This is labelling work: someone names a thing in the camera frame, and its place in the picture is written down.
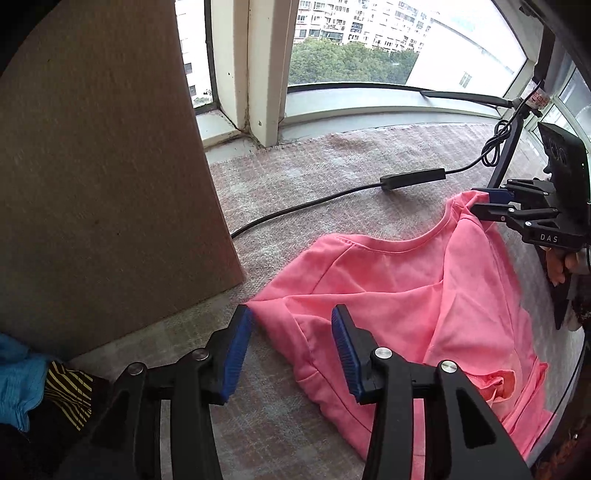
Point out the pink plaid mat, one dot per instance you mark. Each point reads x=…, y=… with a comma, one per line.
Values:
x=323, y=184

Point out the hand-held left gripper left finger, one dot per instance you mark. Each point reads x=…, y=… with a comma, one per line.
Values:
x=235, y=350

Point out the black yellow-striped garment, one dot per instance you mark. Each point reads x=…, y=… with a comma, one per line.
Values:
x=69, y=392

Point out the white window frame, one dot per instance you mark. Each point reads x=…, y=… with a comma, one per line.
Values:
x=268, y=69

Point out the pink t-shirt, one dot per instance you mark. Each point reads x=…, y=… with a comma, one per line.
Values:
x=392, y=290

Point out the apartment buildings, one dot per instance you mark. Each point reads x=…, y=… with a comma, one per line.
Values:
x=369, y=23

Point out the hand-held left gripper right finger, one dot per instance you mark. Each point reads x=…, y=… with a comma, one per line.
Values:
x=344, y=355

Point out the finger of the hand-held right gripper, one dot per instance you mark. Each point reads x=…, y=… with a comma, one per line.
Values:
x=494, y=213
x=496, y=194

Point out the person's right hand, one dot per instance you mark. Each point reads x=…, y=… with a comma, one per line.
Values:
x=556, y=267

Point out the green trees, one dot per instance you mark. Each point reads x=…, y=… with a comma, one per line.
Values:
x=351, y=60

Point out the person's black tweed jacket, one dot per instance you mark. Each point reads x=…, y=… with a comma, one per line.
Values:
x=568, y=452

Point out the black tripod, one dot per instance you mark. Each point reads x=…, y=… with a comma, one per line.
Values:
x=508, y=147

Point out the plywood board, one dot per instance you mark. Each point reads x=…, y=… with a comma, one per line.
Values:
x=101, y=161

